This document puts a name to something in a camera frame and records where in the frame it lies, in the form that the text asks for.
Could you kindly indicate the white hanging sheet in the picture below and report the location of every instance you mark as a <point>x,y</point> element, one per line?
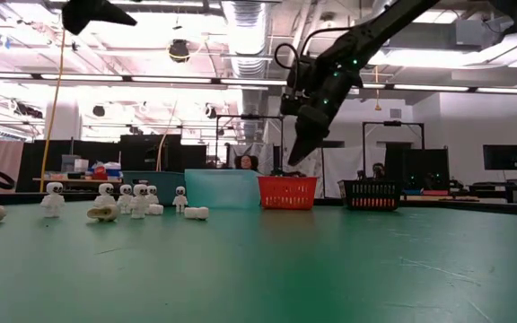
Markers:
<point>344,166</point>

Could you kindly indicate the black desk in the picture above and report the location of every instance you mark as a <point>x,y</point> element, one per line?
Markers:
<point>510,190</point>

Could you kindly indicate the black plastic basket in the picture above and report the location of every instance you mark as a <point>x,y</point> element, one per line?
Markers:
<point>370,190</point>

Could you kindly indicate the black ceiling dome device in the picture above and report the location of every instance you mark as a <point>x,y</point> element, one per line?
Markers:
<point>179,51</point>

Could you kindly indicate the black room partition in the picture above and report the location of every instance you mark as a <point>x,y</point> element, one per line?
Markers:
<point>101,154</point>

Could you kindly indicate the long overhead light bar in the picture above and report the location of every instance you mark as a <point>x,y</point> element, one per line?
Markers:
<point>173,80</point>

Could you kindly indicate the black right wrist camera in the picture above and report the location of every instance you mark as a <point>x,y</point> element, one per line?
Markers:
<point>292,101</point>

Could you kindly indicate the black equipment panel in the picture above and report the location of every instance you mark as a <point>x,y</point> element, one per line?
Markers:
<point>424,163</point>

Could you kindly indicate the white storage box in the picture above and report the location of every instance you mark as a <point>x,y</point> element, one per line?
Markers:
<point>81,165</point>

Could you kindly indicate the red plastic basket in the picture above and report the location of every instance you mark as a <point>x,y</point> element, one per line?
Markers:
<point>287,193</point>

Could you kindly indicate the black stand frame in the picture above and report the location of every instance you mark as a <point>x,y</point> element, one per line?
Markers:
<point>393,123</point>
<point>249,117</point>

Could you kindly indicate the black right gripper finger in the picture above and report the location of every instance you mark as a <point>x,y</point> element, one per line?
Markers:
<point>310,130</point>

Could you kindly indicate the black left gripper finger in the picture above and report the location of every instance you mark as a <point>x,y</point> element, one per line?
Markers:
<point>76,15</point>
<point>110,15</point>

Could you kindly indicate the blue container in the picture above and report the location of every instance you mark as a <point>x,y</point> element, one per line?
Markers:
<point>114,172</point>

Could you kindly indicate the black computer monitor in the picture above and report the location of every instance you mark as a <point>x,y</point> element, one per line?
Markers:
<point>504,157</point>

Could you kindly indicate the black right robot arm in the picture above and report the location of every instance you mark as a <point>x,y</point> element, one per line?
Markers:
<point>375,31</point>

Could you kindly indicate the patterned white hanging cloth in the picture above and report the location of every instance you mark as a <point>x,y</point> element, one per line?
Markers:
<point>303,168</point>

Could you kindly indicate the wooden workbench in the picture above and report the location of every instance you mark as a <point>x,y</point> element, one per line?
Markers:
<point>79,181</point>

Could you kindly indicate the white round column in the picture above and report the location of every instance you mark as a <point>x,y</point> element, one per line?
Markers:
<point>63,121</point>

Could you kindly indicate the grey-blue plastic bin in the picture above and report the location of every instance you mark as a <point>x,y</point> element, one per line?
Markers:
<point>166,184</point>

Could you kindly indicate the red container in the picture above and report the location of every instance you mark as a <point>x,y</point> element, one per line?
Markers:
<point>100,172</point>

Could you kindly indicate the teal translucent plastic bin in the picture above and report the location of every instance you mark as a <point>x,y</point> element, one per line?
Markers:
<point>222,188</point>

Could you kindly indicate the silver spiral ceiling duct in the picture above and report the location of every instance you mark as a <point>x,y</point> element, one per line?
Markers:
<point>247,36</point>

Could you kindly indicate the person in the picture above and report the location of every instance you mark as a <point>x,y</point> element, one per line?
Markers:
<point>379,171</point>
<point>246,162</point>

